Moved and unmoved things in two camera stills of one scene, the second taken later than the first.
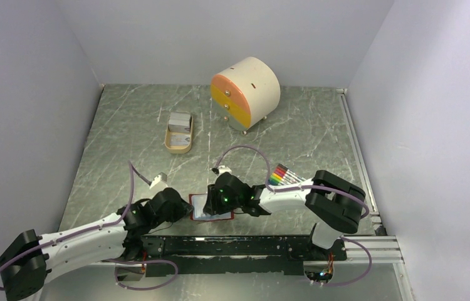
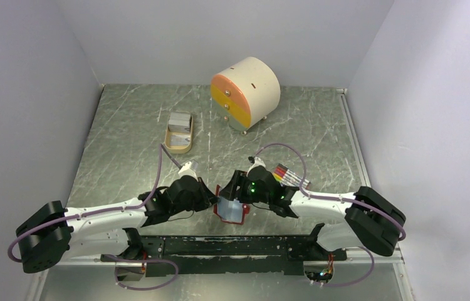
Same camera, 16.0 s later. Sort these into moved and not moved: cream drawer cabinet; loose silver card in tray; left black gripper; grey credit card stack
Moved: left black gripper
Not moved: loose silver card in tray; cream drawer cabinet; grey credit card stack
